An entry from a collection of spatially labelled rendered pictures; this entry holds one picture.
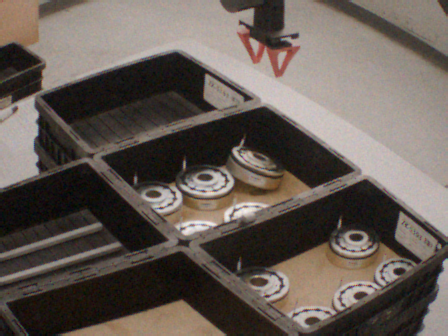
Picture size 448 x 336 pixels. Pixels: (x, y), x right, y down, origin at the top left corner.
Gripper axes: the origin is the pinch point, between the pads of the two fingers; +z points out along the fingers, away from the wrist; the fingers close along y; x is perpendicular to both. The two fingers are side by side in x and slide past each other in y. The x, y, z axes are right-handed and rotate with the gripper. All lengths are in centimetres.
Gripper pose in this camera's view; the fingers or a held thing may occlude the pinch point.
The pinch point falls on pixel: (267, 66)
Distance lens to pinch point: 181.3
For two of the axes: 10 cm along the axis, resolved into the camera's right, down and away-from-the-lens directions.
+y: 5.9, 4.6, -6.7
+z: -0.3, 8.4, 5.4
